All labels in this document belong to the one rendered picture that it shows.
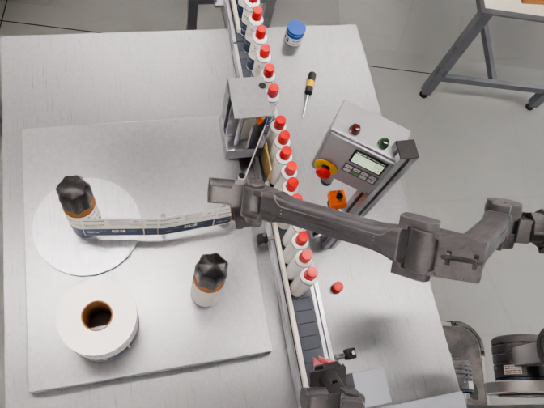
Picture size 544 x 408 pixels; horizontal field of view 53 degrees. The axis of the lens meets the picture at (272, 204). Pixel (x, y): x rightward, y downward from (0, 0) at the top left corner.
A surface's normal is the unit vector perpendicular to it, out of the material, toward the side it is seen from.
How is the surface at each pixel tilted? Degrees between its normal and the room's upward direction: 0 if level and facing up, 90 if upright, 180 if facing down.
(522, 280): 0
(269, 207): 55
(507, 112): 0
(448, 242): 40
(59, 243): 0
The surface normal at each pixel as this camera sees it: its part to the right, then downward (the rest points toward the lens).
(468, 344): 0.17, -0.37
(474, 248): -0.16, 0.21
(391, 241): -0.60, 0.12
